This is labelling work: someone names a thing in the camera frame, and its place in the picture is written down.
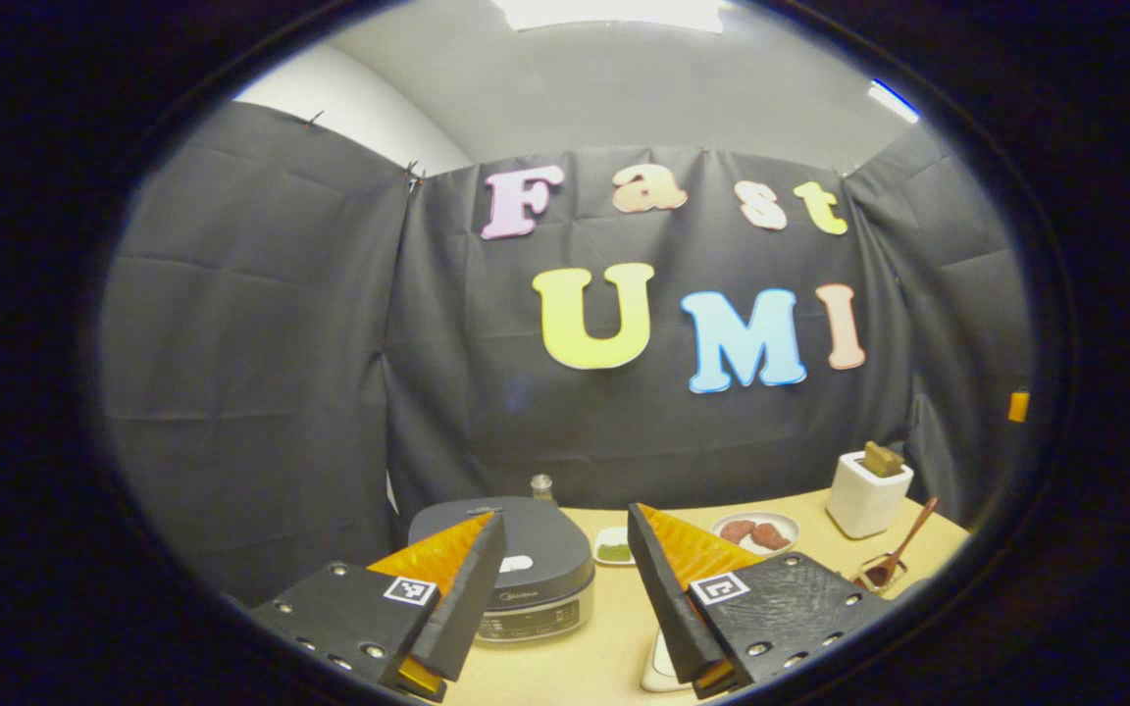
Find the white toaster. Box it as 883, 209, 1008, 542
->
827, 451, 915, 540

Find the silver black rice cooker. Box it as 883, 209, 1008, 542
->
408, 496, 596, 644

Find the brown toast slice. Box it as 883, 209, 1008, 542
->
863, 440, 905, 479

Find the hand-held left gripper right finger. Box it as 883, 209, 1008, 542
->
627, 502, 895, 699

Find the black backdrop cloth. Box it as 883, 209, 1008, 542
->
94, 98, 1035, 609

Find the white round plate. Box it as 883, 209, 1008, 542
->
711, 511, 801, 556

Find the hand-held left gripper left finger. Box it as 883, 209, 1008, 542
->
251, 510, 508, 703

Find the brown wooden spoon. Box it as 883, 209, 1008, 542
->
864, 496, 940, 587

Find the small ceiling light panel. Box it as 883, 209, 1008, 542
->
867, 78, 921, 125

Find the white divided bean dish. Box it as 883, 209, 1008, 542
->
592, 526, 637, 567

